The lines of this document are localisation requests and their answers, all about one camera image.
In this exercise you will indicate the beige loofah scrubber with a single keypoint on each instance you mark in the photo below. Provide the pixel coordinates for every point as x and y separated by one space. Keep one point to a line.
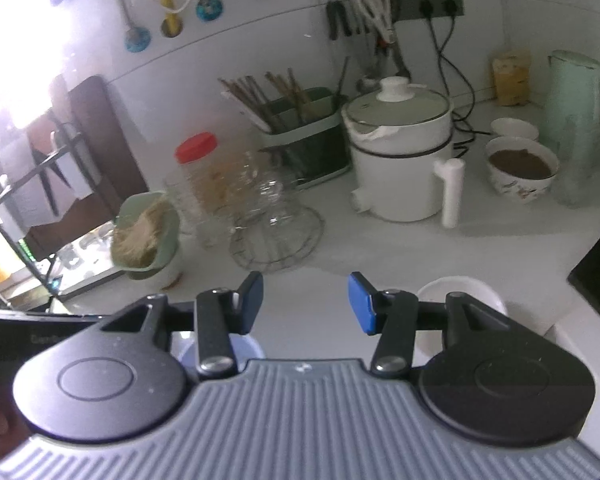
140 240

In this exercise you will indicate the mint green electric kettle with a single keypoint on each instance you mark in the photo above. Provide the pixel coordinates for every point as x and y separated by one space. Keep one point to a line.
570 110

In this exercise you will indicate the bundle of wooden chopsticks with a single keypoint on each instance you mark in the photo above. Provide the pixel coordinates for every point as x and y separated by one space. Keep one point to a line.
252 105

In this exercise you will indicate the printed bowl with brown powder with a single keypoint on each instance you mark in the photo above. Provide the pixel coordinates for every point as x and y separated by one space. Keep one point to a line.
515 187

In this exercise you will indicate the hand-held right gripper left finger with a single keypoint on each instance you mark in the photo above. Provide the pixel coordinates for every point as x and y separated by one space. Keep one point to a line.
252 300

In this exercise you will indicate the dark wooden cutting board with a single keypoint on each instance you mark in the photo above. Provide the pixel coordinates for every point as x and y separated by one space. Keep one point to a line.
110 160

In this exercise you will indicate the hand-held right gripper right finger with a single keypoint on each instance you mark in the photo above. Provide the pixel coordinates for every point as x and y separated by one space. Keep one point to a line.
361 305

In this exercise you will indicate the teal suction hook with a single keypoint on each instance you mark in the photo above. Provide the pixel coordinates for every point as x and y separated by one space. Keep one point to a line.
137 40
210 9

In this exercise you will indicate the clear jar with red lid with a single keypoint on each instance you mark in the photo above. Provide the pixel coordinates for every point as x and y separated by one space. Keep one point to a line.
195 147

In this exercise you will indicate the white pot lid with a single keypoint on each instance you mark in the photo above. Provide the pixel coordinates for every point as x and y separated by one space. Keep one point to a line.
397 92

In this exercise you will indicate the white plastic bowl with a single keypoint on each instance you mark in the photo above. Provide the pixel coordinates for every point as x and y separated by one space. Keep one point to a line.
475 295

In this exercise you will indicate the row of small glass cups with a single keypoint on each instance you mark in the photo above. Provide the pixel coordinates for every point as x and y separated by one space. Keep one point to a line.
90 245

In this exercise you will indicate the small white bowl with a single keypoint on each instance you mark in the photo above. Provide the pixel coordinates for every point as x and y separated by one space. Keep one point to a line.
512 127

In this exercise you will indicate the group of clear glasses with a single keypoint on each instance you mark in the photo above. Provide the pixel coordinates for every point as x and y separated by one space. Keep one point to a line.
272 195

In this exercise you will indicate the grey wall power strip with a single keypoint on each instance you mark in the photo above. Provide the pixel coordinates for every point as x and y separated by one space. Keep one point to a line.
407 2

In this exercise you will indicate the green and white utensil holder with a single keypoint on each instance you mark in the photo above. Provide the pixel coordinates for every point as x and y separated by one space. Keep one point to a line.
320 155

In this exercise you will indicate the black metal shelf rack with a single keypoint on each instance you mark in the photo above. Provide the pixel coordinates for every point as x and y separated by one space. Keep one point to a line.
44 180

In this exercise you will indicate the yellow sponge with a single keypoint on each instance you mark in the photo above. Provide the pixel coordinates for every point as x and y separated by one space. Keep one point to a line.
511 80

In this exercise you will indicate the green and white drain bowl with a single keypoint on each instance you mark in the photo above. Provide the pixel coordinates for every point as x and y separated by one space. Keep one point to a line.
169 215

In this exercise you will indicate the white electric cooking pot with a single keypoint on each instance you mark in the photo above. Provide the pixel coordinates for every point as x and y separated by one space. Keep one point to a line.
395 185

